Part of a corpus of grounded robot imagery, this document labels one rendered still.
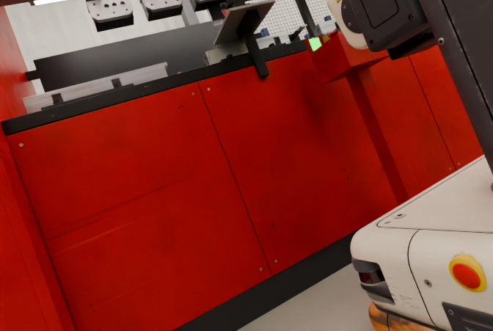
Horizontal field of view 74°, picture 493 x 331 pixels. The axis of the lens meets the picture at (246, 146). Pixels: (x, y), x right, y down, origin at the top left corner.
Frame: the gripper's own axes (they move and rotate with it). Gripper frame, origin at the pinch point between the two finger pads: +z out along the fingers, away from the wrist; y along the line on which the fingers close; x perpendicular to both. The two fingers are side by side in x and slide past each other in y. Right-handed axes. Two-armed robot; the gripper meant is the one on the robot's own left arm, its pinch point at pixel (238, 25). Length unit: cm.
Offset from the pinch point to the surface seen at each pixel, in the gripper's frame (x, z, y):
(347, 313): 73, 76, 17
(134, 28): -499, -1, -25
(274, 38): -5.8, 9.4, -18.1
